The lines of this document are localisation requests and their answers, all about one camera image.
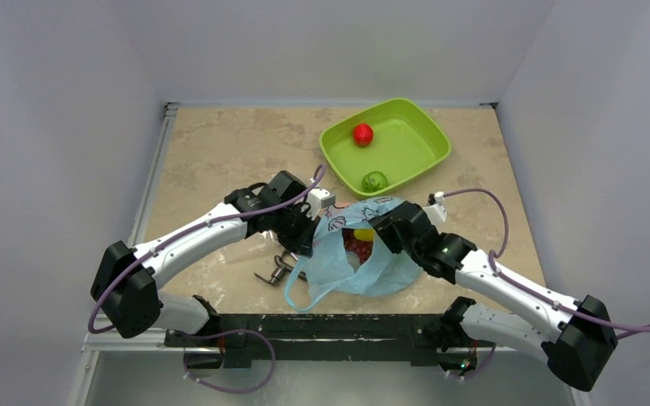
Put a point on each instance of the green fake fruit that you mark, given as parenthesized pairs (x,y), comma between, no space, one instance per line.
(374,181)

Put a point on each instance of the black metal clamp tool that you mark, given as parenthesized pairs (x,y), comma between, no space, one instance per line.
(284,264)

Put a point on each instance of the light blue plastic bag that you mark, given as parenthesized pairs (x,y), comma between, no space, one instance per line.
(328,269)

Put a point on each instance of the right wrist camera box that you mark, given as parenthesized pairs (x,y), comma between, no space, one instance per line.
(435,208)

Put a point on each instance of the green plastic tray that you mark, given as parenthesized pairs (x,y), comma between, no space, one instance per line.
(407,143)

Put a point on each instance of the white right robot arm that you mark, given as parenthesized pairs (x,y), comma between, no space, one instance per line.
(571,336)

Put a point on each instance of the yellow fake fruit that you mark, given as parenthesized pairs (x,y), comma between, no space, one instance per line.
(364,234)

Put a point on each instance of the dark red fake fruit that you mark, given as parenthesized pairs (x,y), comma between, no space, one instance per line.
(362,250)

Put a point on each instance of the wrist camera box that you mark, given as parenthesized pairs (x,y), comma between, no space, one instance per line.
(319,199)
(435,208)

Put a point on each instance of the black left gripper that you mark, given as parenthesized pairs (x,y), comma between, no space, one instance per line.
(302,244)

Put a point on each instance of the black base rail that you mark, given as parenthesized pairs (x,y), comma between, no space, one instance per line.
(237,340)

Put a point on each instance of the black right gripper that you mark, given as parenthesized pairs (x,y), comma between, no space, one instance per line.
(391,234)

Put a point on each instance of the clear plastic screw box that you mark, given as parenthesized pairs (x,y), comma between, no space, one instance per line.
(257,246)

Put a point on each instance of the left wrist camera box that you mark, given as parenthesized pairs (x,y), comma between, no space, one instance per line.
(319,199)

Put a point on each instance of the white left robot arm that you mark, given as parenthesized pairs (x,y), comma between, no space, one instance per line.
(127,283)

